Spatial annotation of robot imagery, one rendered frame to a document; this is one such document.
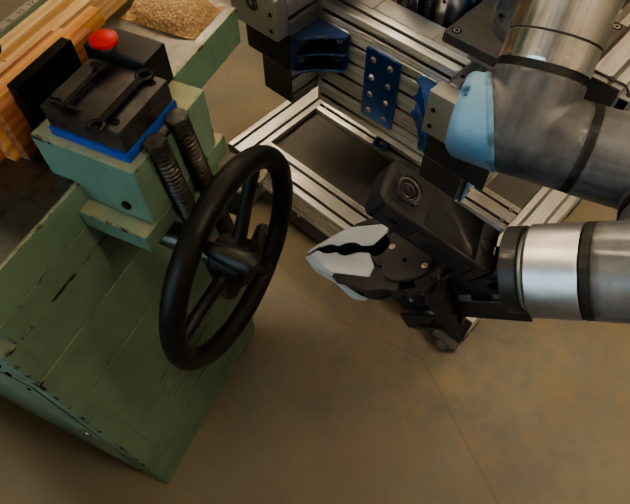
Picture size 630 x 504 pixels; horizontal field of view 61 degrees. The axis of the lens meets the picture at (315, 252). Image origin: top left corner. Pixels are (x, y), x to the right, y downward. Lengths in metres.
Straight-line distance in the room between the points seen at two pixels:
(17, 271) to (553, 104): 0.54
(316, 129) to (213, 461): 0.97
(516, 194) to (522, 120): 1.14
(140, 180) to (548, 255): 0.40
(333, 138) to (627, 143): 1.24
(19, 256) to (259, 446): 0.91
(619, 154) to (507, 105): 0.09
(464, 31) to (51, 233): 0.71
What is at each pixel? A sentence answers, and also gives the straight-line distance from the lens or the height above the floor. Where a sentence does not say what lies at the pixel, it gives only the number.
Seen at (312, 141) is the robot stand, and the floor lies 0.21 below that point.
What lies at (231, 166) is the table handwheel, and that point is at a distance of 0.57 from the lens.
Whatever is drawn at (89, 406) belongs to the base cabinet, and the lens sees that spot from 0.91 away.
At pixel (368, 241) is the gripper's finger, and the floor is 0.96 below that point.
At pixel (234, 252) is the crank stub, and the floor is 0.93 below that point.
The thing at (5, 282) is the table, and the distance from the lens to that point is 0.65.
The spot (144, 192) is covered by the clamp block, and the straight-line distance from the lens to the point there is 0.60.
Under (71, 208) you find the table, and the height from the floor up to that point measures 0.88.
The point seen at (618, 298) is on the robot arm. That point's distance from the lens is 0.42.
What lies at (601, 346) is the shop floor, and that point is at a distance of 1.68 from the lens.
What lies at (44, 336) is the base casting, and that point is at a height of 0.77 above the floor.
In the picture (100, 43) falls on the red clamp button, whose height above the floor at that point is 1.02.
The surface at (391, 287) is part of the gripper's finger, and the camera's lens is 0.46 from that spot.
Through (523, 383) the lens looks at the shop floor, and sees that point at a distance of 1.55.
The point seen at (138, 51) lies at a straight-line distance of 0.63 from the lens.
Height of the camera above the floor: 1.37
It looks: 57 degrees down
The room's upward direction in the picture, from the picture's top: straight up
